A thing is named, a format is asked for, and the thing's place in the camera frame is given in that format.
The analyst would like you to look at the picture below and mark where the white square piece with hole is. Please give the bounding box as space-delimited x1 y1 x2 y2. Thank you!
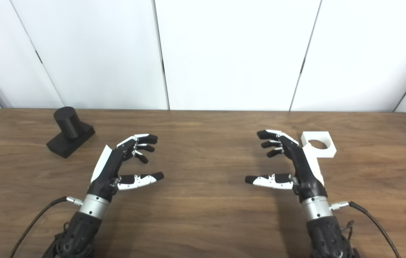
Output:
301 131 337 158

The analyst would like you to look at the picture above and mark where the black peg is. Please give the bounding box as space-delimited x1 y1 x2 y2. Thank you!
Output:
46 106 95 159

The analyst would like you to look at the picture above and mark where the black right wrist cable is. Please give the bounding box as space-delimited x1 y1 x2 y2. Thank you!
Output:
330 201 401 258

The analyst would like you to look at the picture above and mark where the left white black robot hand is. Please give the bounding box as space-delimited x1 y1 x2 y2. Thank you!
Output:
88 134 165 202

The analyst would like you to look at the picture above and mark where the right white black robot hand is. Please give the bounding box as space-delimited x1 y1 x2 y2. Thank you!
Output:
245 130 328 203

